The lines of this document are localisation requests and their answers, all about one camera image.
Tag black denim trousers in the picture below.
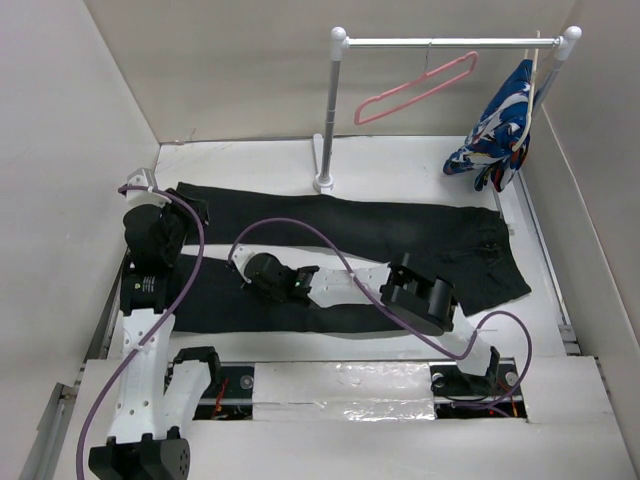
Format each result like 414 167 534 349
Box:
175 183 531 334

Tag pink clothes hanger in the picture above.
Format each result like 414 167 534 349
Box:
353 42 479 126

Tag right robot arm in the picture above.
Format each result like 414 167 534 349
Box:
233 252 500 397

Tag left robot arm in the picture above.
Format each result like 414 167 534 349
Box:
75 184 223 479

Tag cream clothes hanger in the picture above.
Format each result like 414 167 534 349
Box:
512 48 540 153

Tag blue patterned garment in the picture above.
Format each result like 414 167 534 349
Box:
443 59 531 192

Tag white clothes rack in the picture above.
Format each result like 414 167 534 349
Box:
312 26 582 194

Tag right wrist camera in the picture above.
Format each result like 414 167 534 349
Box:
229 245 258 284

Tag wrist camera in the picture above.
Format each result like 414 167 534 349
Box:
124 168 167 208
229 245 258 284

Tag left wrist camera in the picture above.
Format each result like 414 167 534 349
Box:
124 168 167 208

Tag aluminium left rail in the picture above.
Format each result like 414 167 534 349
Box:
18 260 124 480

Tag aluminium side rail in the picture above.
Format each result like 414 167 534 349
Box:
494 175 582 357

